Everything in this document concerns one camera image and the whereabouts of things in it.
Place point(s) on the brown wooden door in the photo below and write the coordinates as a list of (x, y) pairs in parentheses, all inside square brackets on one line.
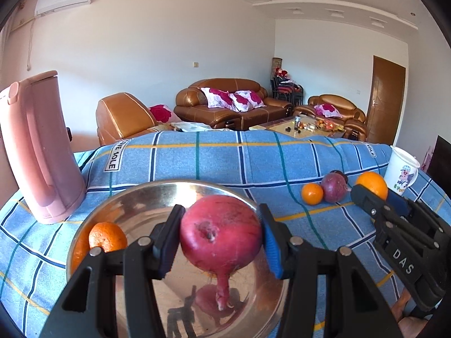
[(385, 102)]

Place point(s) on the person's right hand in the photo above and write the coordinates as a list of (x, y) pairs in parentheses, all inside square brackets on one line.
[(401, 306)]

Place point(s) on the dark chair armrest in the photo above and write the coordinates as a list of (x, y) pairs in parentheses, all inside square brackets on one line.
[(69, 133)]

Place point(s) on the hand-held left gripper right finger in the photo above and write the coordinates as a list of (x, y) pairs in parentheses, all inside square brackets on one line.
[(272, 248)]

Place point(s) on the coffee table clutter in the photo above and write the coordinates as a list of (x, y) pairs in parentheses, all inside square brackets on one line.
[(317, 125)]

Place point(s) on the white cartoon mug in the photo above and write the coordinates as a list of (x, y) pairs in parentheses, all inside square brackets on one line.
[(398, 169)]

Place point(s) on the pink electric kettle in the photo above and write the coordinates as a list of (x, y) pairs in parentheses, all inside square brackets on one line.
[(38, 148)]

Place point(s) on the wooden coffee table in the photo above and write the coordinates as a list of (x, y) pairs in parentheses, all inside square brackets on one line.
[(271, 125)]

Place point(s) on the blue plaid blanket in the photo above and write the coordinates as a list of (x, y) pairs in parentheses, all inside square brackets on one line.
[(246, 162)]

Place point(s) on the tall patterned cylinder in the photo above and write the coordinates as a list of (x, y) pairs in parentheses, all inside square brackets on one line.
[(276, 65)]

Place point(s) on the floral pink pillow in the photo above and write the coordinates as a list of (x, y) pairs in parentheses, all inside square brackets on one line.
[(164, 113), (327, 110), (248, 100), (216, 98)]

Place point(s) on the brown leather three-seat sofa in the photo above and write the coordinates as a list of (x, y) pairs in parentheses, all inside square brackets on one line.
[(225, 118)]

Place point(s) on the red radish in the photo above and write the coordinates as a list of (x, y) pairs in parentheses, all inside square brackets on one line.
[(218, 236)]

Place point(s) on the stack of dark chairs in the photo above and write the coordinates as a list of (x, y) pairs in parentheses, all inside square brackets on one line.
[(287, 89)]

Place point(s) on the small smooth orange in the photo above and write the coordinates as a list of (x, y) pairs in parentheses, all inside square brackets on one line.
[(312, 193)]

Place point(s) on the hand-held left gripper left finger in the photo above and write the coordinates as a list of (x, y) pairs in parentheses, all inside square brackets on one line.
[(169, 243)]

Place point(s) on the dark cabinet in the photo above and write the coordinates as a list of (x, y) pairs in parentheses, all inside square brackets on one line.
[(442, 158)]

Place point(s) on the purple beetroot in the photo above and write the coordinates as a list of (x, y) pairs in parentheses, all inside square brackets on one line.
[(333, 187)]

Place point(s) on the white crumpled cloth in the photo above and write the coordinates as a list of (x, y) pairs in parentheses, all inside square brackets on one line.
[(190, 126)]

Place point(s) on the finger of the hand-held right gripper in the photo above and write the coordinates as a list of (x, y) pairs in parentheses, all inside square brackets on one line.
[(364, 197), (398, 202)]

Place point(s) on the stainless steel bowl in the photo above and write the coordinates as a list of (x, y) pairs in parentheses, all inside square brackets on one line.
[(141, 204)]

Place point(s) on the large orange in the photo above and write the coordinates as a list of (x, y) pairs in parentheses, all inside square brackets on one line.
[(371, 182)]

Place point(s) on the bumpy tangerine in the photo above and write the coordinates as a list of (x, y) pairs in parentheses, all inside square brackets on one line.
[(105, 236)]

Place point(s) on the brown leather armchair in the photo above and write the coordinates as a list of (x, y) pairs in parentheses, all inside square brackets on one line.
[(119, 116)]

